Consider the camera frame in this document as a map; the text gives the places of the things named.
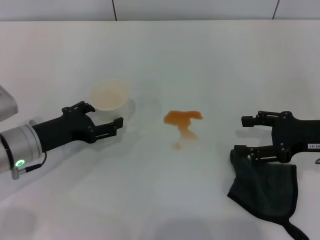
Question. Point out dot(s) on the white paper cup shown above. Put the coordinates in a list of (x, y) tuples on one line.
[(110, 96)]

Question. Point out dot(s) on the brown water stain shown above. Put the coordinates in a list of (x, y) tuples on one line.
[(180, 118)]

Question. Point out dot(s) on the dark blue rag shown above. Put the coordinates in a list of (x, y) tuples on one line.
[(270, 197)]

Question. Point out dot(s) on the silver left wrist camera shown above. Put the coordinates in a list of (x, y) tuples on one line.
[(6, 105)]

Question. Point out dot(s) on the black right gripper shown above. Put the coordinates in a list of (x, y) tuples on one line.
[(297, 136)]

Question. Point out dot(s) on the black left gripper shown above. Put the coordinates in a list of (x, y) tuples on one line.
[(65, 127)]

